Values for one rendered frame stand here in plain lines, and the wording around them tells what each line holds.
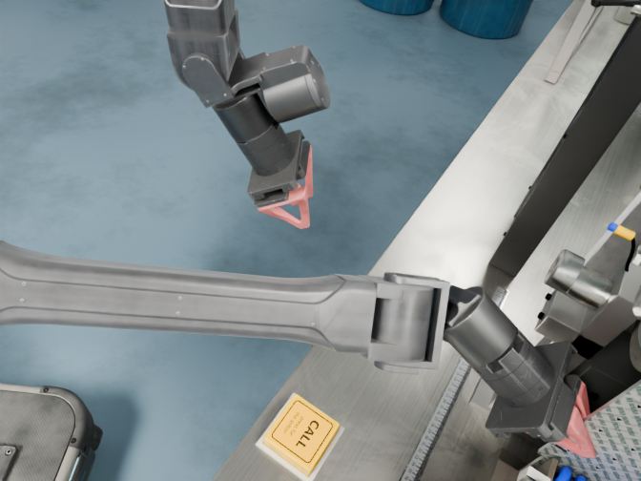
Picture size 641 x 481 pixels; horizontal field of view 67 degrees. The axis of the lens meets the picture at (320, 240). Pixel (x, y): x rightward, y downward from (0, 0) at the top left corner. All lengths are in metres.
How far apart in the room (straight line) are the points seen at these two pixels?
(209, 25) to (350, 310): 0.29
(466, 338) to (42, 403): 1.22
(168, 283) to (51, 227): 1.81
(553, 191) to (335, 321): 0.46
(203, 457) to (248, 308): 1.24
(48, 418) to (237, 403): 0.54
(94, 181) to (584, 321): 2.05
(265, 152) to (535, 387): 0.38
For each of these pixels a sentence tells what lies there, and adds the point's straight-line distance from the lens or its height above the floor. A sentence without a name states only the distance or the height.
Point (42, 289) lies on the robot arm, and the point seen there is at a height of 1.23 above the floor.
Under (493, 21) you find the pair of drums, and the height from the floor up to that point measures 0.13.
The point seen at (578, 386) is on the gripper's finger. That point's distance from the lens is 0.53.
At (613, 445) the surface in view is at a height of 1.10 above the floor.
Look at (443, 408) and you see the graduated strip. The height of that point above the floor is 0.90.
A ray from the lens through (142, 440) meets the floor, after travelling 1.65.
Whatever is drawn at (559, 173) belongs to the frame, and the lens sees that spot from 0.76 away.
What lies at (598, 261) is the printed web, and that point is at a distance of 0.90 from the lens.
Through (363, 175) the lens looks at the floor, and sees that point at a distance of 2.34.
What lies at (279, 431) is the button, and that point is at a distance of 0.65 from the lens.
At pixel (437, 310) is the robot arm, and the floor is 1.18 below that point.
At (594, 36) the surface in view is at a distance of 1.42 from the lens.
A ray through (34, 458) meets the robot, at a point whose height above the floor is 0.24.
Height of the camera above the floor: 1.54
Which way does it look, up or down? 49 degrees down
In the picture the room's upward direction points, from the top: 10 degrees clockwise
